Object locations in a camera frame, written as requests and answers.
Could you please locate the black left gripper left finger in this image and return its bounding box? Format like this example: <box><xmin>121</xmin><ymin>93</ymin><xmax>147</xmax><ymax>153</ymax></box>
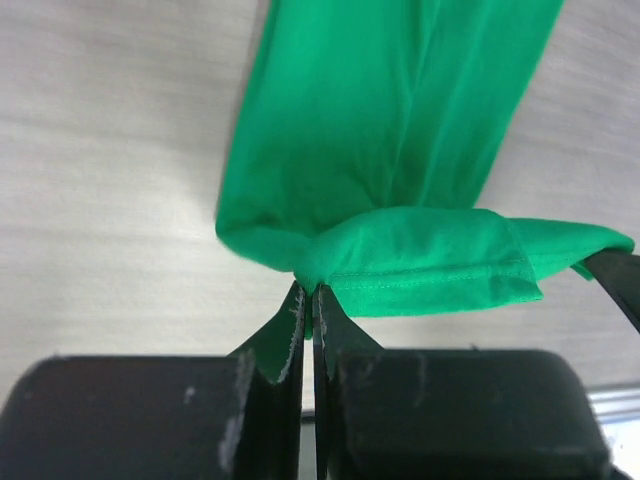
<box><xmin>1</xmin><ymin>285</ymin><xmax>306</xmax><ymax>479</ymax></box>

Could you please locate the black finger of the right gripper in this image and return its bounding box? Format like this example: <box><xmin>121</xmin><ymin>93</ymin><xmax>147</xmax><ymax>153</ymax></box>
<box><xmin>585</xmin><ymin>250</ymin><xmax>640</xmax><ymax>332</ymax></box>

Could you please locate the green t-shirt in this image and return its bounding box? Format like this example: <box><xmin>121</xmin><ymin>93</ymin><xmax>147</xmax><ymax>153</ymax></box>
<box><xmin>215</xmin><ymin>1</ymin><xmax>636</xmax><ymax>320</ymax></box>

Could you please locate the aluminium front crossbar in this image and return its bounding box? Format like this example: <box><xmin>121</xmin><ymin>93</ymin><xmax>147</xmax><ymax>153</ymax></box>
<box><xmin>588</xmin><ymin>383</ymin><xmax>640</xmax><ymax>424</ymax></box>

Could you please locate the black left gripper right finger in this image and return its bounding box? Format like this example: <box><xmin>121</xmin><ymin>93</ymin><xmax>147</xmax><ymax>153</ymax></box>
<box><xmin>311</xmin><ymin>285</ymin><xmax>623</xmax><ymax>479</ymax></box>

